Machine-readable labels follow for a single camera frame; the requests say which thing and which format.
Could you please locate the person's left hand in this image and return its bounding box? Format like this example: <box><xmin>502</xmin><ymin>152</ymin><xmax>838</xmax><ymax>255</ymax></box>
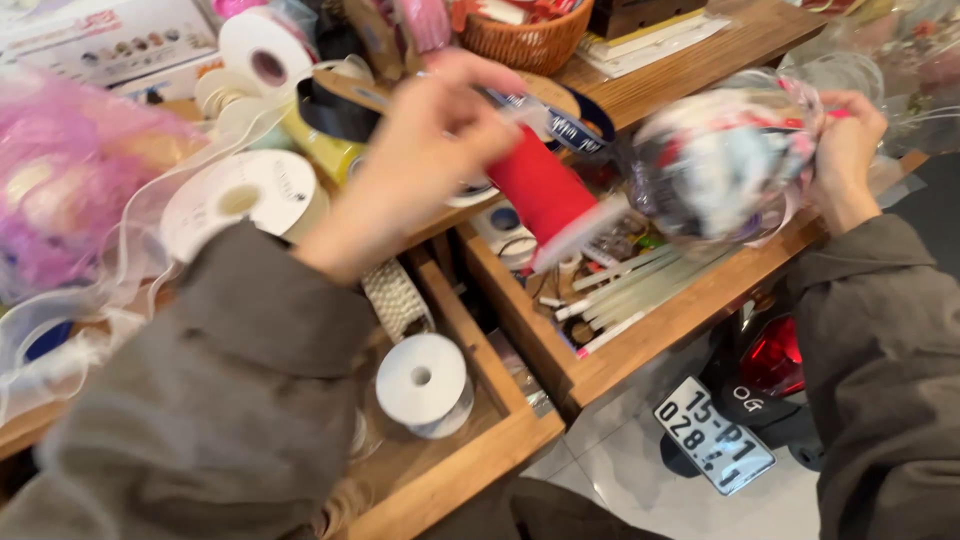
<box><xmin>339</xmin><ymin>48</ymin><xmax>530</xmax><ymax>252</ymax></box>

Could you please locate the person's right hand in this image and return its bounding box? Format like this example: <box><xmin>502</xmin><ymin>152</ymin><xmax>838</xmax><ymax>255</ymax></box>
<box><xmin>806</xmin><ymin>90</ymin><xmax>890</xmax><ymax>219</ymax></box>

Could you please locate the red ribbon roll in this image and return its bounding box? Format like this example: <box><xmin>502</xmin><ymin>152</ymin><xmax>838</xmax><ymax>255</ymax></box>
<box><xmin>483</xmin><ymin>123</ymin><xmax>633</xmax><ymax>275</ymax></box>

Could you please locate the clear colourful bundle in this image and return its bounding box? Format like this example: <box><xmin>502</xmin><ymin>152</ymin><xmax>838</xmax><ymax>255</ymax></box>
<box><xmin>626</xmin><ymin>67</ymin><xmax>852</xmax><ymax>249</ymax></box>

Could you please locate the clear cellophane wrap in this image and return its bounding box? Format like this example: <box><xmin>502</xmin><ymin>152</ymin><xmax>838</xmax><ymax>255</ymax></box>
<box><xmin>780</xmin><ymin>0</ymin><xmax>960</xmax><ymax>159</ymax></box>

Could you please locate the orange wicker basket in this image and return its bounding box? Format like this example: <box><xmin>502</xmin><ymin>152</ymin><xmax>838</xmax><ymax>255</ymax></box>
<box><xmin>457</xmin><ymin>0</ymin><xmax>596</xmax><ymax>78</ymax></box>

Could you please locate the pink ribbon bundle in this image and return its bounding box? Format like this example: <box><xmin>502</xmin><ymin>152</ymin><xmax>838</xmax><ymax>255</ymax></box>
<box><xmin>393</xmin><ymin>0</ymin><xmax>454</xmax><ymax>55</ymax></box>

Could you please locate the navy printed ribbon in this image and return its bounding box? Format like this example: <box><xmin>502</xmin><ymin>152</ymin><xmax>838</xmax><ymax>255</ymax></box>
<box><xmin>483</xmin><ymin>84</ymin><xmax>618</xmax><ymax>157</ymax></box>

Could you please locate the white spool with blue core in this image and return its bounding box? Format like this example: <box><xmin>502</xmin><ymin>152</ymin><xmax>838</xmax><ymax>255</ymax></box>
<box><xmin>468</xmin><ymin>196</ymin><xmax>540</xmax><ymax>273</ymax></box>

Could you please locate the black ribbon spool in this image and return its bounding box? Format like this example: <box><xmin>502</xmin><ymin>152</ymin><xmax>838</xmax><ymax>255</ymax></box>
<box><xmin>296</xmin><ymin>71</ymin><xmax>391</xmax><ymax>145</ymax></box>

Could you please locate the yellow ribbon spool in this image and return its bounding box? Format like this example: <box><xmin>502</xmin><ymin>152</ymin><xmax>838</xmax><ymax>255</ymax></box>
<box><xmin>279</xmin><ymin>105</ymin><xmax>367</xmax><ymax>187</ymax></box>

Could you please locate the stack of books and papers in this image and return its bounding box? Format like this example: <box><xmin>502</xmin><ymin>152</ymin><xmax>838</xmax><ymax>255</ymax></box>
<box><xmin>576</xmin><ymin>0</ymin><xmax>732</xmax><ymax>81</ymax></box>

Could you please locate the white spool with dark core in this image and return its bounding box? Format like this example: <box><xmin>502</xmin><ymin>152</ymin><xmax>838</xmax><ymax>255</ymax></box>
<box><xmin>217</xmin><ymin>6</ymin><xmax>320</xmax><ymax>102</ymax></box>

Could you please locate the white pearl trim roll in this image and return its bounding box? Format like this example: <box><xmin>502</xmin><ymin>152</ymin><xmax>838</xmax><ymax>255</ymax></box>
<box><xmin>360</xmin><ymin>257</ymin><xmax>436</xmax><ymax>346</ymax></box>

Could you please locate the bundle of clear glue sticks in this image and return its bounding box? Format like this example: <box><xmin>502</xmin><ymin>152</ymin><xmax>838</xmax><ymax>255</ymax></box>
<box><xmin>553</xmin><ymin>241</ymin><xmax>740</xmax><ymax>360</ymax></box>

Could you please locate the red tail light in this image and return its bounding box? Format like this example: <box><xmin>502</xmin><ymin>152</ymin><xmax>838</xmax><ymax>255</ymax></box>
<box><xmin>738</xmin><ymin>315</ymin><xmax>807</xmax><ymax>400</ymax></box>

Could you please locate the large white ribbon spool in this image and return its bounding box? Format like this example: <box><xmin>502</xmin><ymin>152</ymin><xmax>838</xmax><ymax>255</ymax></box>
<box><xmin>159</xmin><ymin>148</ymin><xmax>331</xmax><ymax>265</ymax></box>

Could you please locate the wooden drawer with glue sticks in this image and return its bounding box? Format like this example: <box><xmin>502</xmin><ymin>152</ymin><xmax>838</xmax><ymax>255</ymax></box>
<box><xmin>452</xmin><ymin>150</ymin><xmax>931</xmax><ymax>423</ymax></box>

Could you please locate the black motorbike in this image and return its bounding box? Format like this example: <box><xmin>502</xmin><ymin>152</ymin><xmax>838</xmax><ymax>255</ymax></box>
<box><xmin>658</xmin><ymin>288</ymin><xmax>826</xmax><ymax>481</ymax></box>

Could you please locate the small white ribbon spool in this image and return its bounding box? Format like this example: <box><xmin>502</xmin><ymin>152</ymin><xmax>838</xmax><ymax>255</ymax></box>
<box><xmin>374</xmin><ymin>332</ymin><xmax>476</xmax><ymax>441</ymax></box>

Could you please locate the white licence plate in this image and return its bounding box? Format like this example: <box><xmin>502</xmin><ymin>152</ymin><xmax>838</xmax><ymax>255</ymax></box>
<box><xmin>652</xmin><ymin>375</ymin><xmax>778</xmax><ymax>498</ymax></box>

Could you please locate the wide wooden drawer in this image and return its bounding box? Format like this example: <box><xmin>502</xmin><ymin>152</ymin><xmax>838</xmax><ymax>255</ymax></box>
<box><xmin>341</xmin><ymin>243</ymin><xmax>567</xmax><ymax>540</ymax></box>

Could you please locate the white printed cardboard box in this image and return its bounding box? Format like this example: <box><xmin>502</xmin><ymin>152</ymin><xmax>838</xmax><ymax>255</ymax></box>
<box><xmin>0</xmin><ymin>0</ymin><xmax>220</xmax><ymax>90</ymax></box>

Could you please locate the pink tulle mesh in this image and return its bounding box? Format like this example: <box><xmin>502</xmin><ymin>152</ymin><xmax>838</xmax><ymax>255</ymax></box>
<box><xmin>0</xmin><ymin>67</ymin><xmax>207</xmax><ymax>305</ymax></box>

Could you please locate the white sheer organza ribbon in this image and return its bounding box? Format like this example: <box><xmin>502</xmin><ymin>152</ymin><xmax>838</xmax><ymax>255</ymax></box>
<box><xmin>0</xmin><ymin>56</ymin><xmax>376</xmax><ymax>429</ymax></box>

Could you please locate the person's dark trouser leg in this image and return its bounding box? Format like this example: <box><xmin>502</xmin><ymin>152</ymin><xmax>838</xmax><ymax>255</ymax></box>
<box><xmin>416</xmin><ymin>474</ymin><xmax>676</xmax><ymax>540</ymax></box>

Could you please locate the blue ribbon spool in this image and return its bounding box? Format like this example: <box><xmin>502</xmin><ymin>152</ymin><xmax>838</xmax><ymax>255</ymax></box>
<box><xmin>21</xmin><ymin>318</ymin><xmax>76</xmax><ymax>365</ymax></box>

